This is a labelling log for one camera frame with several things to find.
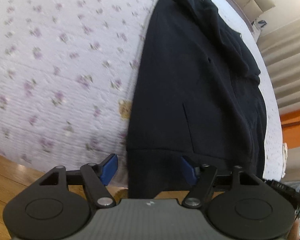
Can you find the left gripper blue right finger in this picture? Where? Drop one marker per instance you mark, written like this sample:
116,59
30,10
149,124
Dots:
190,170

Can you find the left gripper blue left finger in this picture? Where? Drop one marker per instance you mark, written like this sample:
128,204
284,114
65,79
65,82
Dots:
107,169

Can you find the black hoodie with white stripes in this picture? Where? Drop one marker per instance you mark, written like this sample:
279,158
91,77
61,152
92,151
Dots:
197,95

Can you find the floral white bed cover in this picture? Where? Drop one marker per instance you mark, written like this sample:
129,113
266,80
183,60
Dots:
67,74

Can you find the beige curtain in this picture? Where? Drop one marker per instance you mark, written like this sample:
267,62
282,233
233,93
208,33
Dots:
280,50

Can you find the white paper bag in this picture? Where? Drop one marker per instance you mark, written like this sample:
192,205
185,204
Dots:
257,27

